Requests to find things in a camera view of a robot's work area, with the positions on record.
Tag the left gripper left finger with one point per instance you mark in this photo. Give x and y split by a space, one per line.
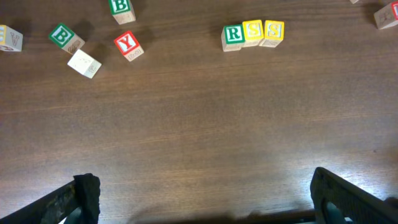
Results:
76 202

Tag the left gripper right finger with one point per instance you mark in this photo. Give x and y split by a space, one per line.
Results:
335 199

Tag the yellow S wooden block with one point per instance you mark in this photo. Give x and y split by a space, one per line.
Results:
253 33

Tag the green R wooden block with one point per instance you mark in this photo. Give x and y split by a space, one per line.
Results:
232 38

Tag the plain wooden block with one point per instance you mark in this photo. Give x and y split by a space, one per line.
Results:
84 64

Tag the red Y wooden block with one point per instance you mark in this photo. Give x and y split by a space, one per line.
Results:
129 46

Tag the green B tilted block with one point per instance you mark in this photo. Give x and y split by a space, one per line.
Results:
66 39

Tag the yellow wooden block far left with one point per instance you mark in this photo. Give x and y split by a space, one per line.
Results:
11 40

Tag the green B wooden block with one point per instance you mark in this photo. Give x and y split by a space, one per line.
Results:
122 11

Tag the red E wooden block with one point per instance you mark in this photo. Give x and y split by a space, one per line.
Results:
387 16

